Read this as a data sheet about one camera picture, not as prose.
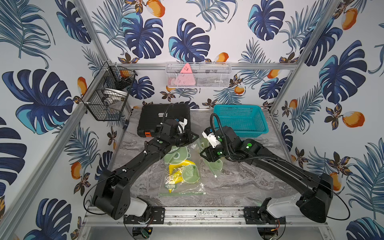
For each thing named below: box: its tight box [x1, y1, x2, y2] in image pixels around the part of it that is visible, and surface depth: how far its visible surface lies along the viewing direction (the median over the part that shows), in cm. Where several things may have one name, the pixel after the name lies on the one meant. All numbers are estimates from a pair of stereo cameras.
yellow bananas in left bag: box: [165, 160, 196, 184], surface depth 85 cm
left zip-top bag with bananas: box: [158, 138, 206, 196], surface depth 85 cm
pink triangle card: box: [177, 63, 196, 86], surface depth 92 cm
